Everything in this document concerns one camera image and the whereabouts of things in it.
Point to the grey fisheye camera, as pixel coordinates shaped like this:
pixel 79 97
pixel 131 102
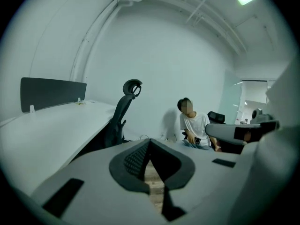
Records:
pixel 257 114

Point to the white wall pipe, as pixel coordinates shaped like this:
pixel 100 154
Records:
pixel 80 48

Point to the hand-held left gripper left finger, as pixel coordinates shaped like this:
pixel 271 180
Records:
pixel 93 172

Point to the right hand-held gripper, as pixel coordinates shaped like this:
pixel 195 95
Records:
pixel 288 107

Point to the black office chair with headrest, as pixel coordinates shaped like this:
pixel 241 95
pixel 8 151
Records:
pixel 117 116

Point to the black mesh office chair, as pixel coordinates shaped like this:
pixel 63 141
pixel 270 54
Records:
pixel 216 117

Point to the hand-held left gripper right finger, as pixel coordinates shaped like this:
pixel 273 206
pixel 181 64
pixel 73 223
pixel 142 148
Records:
pixel 211 184

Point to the dark grey desk partition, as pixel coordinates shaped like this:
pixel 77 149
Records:
pixel 51 94

